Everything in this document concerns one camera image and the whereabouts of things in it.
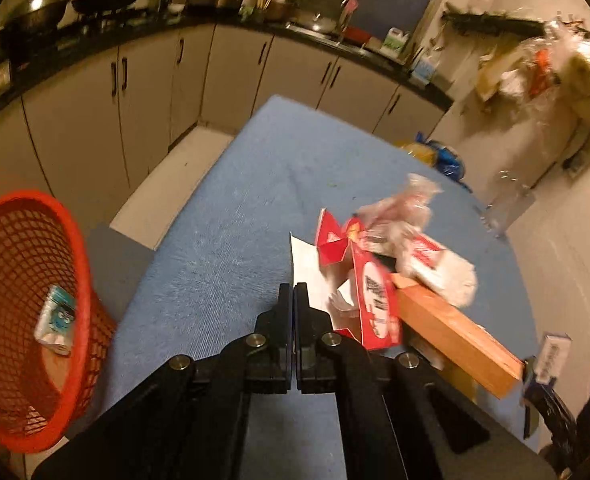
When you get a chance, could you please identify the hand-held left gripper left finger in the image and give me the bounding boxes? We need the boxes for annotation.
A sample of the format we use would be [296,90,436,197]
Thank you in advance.
[32,283,294,480]

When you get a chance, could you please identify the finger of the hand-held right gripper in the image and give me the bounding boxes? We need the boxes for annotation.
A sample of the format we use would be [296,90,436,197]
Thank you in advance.
[522,357,579,455]

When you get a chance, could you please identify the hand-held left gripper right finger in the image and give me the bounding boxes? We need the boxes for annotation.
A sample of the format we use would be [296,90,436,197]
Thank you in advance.
[294,283,493,480]

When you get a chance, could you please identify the small blue white box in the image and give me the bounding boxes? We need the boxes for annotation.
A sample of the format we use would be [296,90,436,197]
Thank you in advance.
[522,332,572,401]

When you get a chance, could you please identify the red white carton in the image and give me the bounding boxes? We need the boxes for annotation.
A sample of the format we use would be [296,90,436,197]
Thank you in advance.
[315,208,403,352]

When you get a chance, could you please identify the long orange box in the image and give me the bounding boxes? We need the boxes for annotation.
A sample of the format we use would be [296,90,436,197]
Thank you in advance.
[390,272,524,399]

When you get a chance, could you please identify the white wet wipe packet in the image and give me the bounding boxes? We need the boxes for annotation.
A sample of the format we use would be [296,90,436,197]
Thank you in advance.
[394,232,478,307]

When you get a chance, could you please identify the clear plastic bag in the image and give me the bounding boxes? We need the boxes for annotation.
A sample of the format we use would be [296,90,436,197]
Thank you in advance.
[355,173,443,256]

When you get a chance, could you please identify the red mesh waste basket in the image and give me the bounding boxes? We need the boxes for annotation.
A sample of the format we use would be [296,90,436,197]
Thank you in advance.
[0,190,118,455]

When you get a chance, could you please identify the blue table cloth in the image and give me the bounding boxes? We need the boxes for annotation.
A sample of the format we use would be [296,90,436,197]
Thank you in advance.
[92,95,540,480]

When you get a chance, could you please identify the yellow blue bag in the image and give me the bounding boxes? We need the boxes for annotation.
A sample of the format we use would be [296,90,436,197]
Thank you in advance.
[399,132,464,182]

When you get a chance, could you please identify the white blue tissue pack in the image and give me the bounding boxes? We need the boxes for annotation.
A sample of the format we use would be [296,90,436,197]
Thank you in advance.
[34,285,77,357]

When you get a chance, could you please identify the blue white carton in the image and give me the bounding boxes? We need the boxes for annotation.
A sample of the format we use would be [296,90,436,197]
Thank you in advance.
[410,50,439,84]

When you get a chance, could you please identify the white kitchen base cabinets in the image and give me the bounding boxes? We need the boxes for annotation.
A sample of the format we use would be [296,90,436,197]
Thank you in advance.
[0,22,448,221]

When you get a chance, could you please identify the white jug green label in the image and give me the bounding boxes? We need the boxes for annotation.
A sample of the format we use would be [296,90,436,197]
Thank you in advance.
[380,27,411,59]

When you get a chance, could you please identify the steel pot lid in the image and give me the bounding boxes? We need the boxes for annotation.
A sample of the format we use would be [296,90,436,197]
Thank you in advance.
[299,12,337,34]

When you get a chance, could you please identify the brown pot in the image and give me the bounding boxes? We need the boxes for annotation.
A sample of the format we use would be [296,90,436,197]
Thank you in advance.
[266,0,297,22]

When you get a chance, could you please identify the black kitchen countertop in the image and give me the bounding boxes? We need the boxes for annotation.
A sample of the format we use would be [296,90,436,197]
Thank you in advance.
[0,10,454,128]

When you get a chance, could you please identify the hanging plastic bags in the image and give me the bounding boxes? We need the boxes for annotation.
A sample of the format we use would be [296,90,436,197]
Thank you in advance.
[475,20,590,133]

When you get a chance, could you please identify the steel wok with lid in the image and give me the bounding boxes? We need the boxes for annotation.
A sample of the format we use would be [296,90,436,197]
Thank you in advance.
[0,0,71,50]

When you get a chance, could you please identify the dark wall rack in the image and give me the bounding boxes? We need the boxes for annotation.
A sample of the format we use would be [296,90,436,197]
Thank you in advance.
[442,10,546,37]

